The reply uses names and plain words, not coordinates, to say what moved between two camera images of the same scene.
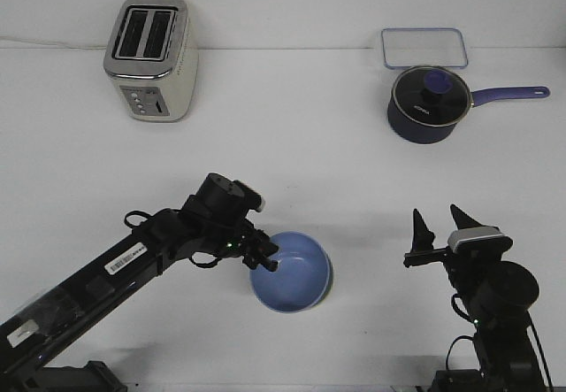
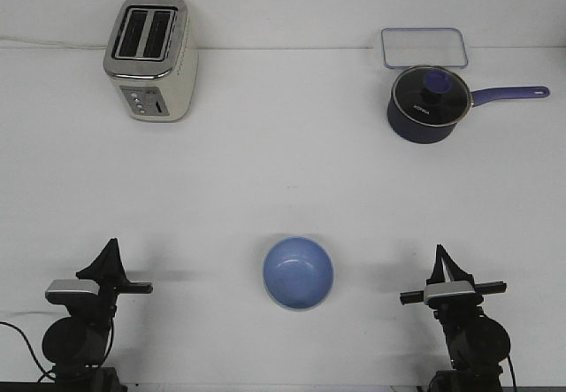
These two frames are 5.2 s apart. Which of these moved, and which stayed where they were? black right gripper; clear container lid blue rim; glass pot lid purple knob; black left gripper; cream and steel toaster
Moved: black right gripper; black left gripper
Stayed: glass pot lid purple knob; clear container lid blue rim; cream and steel toaster
